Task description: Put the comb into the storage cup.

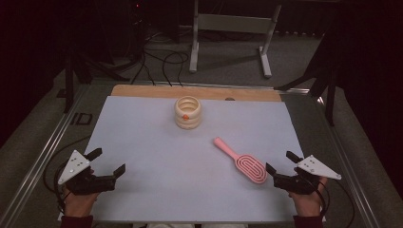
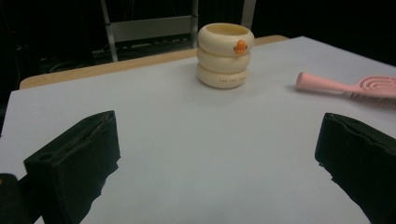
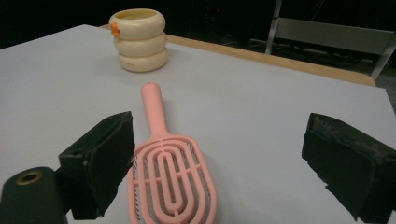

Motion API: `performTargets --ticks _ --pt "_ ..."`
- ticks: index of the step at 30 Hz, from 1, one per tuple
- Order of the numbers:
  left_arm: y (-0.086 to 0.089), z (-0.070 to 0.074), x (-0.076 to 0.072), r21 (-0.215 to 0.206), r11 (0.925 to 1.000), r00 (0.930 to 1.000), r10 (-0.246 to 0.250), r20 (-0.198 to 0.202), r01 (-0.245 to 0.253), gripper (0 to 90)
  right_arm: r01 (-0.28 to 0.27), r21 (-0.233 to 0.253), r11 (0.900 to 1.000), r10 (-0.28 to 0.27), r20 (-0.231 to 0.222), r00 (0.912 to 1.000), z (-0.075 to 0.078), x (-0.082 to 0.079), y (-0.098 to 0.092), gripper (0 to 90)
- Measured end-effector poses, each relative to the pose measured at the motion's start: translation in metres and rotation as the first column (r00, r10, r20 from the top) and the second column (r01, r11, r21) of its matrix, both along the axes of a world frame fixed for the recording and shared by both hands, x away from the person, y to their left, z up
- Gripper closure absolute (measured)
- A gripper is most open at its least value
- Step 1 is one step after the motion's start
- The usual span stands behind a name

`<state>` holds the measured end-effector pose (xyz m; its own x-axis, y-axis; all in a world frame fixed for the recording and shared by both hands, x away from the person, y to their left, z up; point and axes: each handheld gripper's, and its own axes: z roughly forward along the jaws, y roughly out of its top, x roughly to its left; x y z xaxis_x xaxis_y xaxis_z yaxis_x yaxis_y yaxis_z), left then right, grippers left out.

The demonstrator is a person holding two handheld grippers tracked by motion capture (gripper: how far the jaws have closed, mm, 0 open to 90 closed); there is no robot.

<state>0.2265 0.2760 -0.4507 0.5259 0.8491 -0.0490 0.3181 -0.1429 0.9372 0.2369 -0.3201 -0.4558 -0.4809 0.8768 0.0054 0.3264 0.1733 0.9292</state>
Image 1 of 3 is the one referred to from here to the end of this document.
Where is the black tripod stand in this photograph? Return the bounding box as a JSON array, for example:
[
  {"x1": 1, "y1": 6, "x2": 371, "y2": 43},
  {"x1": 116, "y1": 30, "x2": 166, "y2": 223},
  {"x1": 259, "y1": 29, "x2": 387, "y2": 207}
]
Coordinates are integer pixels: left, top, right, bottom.
[
  {"x1": 63, "y1": 47, "x2": 131, "y2": 114},
  {"x1": 274, "y1": 31, "x2": 341, "y2": 127}
]

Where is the pink hairbrush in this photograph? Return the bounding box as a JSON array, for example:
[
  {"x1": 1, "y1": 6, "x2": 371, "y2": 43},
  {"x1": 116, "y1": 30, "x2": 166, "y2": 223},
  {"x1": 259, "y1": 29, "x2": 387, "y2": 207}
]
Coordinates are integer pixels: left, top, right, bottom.
[{"x1": 213, "y1": 137, "x2": 269, "y2": 185}]

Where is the left hand-held gripper cable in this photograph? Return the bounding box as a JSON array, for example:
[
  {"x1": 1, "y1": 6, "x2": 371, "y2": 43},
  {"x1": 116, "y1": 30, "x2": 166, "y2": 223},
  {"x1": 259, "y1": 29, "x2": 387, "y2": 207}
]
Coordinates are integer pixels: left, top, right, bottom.
[{"x1": 42, "y1": 136, "x2": 93, "y2": 213}]

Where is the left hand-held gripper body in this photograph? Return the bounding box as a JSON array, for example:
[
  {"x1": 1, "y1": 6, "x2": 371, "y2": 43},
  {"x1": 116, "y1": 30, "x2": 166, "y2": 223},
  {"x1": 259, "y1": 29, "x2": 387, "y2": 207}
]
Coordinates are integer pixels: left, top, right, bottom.
[{"x1": 57, "y1": 149, "x2": 117, "y2": 196}]

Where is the right hand-held gripper cable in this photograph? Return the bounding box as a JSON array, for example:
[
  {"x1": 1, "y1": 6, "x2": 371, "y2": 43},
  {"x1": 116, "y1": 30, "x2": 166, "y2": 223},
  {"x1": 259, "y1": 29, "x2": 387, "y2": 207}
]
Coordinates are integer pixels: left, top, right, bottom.
[{"x1": 313, "y1": 177, "x2": 355, "y2": 228}]

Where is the cream ribbed cup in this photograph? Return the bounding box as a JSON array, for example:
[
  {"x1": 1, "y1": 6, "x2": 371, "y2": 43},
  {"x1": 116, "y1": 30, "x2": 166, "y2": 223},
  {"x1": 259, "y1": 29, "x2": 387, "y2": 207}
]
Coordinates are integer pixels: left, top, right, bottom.
[{"x1": 173, "y1": 95, "x2": 202, "y2": 130}]

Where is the grey metal stand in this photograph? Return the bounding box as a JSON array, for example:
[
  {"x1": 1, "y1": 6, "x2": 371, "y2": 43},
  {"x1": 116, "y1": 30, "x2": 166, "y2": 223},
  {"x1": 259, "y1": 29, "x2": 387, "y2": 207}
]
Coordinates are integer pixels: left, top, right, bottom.
[{"x1": 188, "y1": 0, "x2": 282, "y2": 79}]

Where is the person's left hand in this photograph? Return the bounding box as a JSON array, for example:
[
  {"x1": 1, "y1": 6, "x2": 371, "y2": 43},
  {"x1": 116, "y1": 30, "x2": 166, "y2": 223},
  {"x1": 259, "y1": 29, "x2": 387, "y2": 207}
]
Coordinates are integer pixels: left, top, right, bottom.
[{"x1": 62, "y1": 167, "x2": 100, "y2": 219}]

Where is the hand-held gripper cable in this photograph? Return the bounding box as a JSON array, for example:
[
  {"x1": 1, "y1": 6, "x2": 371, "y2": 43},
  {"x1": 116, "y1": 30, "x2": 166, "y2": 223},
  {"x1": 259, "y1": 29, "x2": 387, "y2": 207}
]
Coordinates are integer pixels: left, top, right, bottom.
[
  {"x1": 313, "y1": 177, "x2": 355, "y2": 228},
  {"x1": 42, "y1": 136, "x2": 93, "y2": 213}
]

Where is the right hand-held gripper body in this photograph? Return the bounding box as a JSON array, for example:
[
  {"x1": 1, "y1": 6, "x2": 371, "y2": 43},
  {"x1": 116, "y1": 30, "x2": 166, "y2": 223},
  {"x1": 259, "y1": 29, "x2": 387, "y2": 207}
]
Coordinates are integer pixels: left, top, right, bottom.
[{"x1": 274, "y1": 154, "x2": 342, "y2": 196}]

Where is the wooden board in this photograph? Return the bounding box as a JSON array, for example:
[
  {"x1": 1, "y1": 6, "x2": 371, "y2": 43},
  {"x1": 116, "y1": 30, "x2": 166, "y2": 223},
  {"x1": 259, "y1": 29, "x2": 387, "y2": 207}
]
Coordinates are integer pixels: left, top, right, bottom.
[{"x1": 110, "y1": 84, "x2": 282, "y2": 103}]

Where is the aluminium table frame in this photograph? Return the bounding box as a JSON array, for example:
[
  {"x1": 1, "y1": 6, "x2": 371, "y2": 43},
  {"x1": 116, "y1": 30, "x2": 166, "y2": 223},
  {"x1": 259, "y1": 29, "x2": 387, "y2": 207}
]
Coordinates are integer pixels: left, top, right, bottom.
[{"x1": 0, "y1": 80, "x2": 379, "y2": 228}]

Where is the white table mat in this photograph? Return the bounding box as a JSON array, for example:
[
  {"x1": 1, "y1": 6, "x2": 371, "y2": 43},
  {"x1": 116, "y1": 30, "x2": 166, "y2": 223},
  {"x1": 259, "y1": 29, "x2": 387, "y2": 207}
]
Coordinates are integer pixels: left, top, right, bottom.
[{"x1": 57, "y1": 95, "x2": 327, "y2": 223}]

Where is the tangle of black floor cables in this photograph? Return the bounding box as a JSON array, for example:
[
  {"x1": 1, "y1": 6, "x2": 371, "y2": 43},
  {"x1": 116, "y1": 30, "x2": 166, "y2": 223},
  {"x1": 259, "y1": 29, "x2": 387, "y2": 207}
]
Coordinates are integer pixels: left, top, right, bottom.
[{"x1": 129, "y1": 31, "x2": 191, "y2": 88}]

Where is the person's right hand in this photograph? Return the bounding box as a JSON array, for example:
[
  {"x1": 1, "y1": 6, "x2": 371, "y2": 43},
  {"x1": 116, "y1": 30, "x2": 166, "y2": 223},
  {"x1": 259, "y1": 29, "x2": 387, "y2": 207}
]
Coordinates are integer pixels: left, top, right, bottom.
[{"x1": 288, "y1": 176, "x2": 328, "y2": 219}]

